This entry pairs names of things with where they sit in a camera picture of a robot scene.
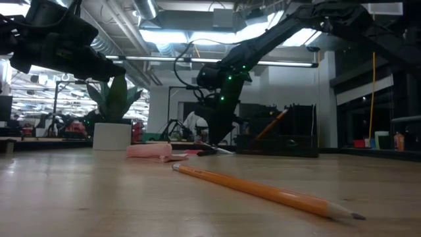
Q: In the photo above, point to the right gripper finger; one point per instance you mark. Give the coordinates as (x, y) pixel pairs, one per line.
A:
(221, 128)

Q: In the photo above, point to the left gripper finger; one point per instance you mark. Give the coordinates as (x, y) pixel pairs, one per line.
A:
(103, 70)

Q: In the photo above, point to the black pen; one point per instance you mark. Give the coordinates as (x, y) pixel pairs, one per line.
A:
(205, 153)

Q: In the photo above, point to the pink eraser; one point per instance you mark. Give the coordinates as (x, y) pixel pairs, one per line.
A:
(192, 152)

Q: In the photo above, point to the orange pencil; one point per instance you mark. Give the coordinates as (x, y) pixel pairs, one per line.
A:
(271, 125)
(263, 190)

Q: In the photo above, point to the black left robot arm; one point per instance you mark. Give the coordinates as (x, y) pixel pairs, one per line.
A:
(59, 19)

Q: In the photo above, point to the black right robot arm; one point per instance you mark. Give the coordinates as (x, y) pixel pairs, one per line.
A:
(296, 19)

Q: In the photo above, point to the black mesh desk organizer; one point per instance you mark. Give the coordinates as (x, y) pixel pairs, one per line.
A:
(296, 138)

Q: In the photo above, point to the white globe lamp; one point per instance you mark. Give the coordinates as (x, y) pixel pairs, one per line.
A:
(201, 123)

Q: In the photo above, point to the person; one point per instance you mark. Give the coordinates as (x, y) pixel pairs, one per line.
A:
(192, 120)

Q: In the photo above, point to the snake plant in white pot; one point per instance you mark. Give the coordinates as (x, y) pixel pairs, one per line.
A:
(112, 136)

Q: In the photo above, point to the red background equipment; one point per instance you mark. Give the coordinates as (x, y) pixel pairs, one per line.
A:
(138, 131)

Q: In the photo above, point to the black background monitor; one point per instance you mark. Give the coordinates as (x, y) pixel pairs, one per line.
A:
(6, 108)

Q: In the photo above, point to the pink sticky note pad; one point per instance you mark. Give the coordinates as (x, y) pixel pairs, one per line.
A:
(149, 150)

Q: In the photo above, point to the red storage bin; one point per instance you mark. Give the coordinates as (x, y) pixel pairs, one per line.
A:
(359, 144)

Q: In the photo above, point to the small blue box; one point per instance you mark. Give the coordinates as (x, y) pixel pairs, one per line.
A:
(372, 143)

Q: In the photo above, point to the pale green container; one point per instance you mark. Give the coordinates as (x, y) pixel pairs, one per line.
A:
(381, 141)

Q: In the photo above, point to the orange bottle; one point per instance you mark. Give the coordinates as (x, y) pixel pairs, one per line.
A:
(399, 143)

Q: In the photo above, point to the black background gantry frame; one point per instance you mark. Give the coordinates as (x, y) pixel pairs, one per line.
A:
(181, 87)

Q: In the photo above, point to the black aluminium table frame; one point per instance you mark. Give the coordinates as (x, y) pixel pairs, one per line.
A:
(361, 154)

